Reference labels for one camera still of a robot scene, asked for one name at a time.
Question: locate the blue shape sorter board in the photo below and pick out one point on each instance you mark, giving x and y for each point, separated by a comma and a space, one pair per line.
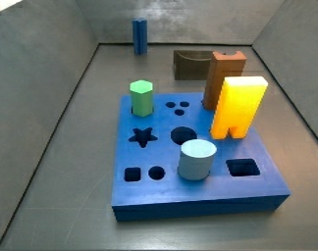
149, 191

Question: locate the light blue cylinder peg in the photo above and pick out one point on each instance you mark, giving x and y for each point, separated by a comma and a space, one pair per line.
196, 159

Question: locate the green hexagon peg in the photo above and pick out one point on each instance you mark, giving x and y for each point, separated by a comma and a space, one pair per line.
141, 92

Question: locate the yellow arch block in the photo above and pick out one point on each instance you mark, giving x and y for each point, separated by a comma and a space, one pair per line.
240, 99

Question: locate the brown notched block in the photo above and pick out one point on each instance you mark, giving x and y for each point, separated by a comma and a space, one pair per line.
224, 65

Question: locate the black curved bracket holder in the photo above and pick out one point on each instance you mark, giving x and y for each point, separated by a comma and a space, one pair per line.
191, 64

